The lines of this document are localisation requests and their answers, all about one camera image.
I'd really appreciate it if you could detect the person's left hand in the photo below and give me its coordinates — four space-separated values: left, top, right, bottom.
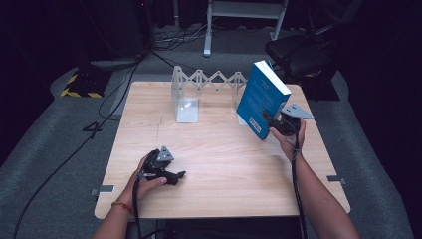
122 153 168 204

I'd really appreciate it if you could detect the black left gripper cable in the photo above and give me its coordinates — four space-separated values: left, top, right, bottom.
131 170 167 239

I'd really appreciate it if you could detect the white metal stand frame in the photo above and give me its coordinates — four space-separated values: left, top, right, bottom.
202 0 291 58

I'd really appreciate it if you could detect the orange beaded bracelet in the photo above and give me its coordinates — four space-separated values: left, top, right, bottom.
110 200 134 214

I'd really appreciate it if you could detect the person's right hand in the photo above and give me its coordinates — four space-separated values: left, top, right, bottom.
269 119 308 164

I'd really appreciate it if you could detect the white expandable book rack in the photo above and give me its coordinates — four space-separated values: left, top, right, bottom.
170 65 249 126

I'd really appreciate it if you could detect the long black floor cable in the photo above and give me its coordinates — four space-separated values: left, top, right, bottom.
12 56 144 239

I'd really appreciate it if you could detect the grey flat stand base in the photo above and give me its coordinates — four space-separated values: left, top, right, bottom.
89 57 142 72

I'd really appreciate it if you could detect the blue book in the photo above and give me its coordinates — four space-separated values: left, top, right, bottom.
235 59 293 141

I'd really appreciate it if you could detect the black chair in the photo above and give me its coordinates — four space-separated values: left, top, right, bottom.
264 22 340 85

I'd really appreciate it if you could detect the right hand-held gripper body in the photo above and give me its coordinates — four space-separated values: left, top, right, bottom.
272 103 316 137

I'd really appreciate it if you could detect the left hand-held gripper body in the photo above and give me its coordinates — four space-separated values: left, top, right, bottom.
142 145 176 182

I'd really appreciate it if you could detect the yellow black striped base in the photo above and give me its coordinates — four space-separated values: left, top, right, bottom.
60 68 113 100

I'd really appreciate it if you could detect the bundle of floor cables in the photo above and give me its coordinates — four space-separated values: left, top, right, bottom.
151 22 214 53

